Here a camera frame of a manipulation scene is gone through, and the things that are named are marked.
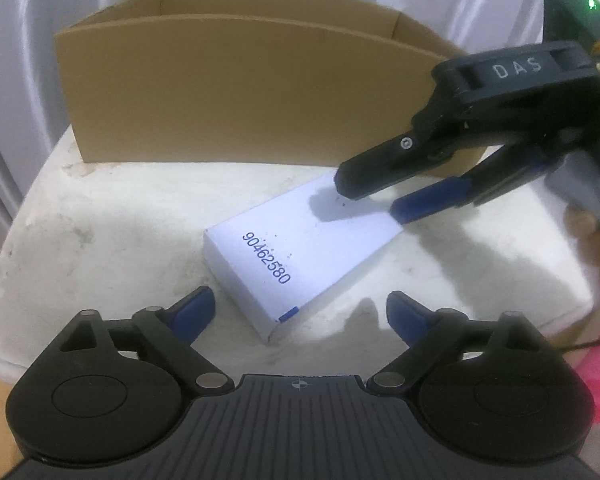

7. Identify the white cardboard box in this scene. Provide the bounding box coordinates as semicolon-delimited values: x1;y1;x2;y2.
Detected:
202;170;406;345

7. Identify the white bedside cabinet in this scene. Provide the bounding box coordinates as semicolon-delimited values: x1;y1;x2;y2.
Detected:
0;125;598;386

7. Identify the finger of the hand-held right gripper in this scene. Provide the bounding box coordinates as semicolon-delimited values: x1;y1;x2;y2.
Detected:
335;132;433;201
391;145;548;226

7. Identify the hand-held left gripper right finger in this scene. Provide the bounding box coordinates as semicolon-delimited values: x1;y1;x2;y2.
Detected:
367;290;548;396

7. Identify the brown cardboard box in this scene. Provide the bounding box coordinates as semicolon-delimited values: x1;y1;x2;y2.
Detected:
54;0;503;178

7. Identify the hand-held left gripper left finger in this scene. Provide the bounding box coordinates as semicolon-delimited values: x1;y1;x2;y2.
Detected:
50;286;231;396

